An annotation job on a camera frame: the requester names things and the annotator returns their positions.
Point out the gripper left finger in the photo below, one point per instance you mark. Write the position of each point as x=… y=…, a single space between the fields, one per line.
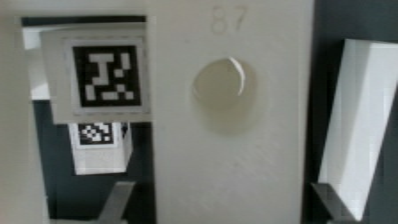
x=115 y=204

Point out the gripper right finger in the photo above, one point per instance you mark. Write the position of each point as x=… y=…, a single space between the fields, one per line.
x=330 y=205

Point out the white chair seat part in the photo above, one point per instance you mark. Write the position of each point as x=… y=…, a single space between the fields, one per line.
x=89 y=71

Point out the white chair back frame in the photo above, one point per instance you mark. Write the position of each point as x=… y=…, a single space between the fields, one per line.
x=227 y=152

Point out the white chair leg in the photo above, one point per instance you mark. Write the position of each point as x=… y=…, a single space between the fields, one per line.
x=99 y=147

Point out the white U-shaped fence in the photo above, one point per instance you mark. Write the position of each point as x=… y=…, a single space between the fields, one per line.
x=357 y=124

